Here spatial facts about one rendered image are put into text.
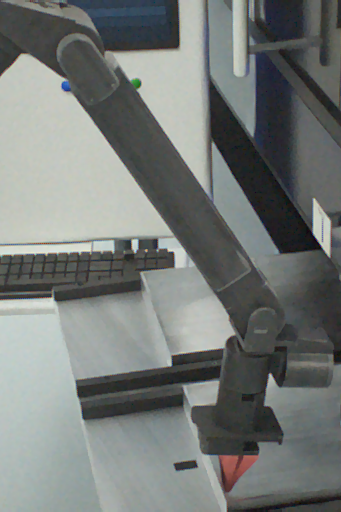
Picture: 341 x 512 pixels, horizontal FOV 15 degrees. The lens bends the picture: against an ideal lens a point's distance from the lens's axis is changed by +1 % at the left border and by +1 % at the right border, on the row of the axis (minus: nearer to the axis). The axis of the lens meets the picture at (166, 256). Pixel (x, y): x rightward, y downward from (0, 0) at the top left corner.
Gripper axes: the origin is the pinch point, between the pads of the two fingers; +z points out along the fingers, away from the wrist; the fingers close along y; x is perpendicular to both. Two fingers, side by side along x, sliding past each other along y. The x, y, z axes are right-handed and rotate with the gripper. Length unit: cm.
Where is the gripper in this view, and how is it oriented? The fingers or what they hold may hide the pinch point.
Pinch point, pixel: (227, 483)
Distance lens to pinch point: 166.7
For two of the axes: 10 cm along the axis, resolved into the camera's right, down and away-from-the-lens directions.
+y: 9.8, 0.2, 2.2
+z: -1.2, 8.9, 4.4
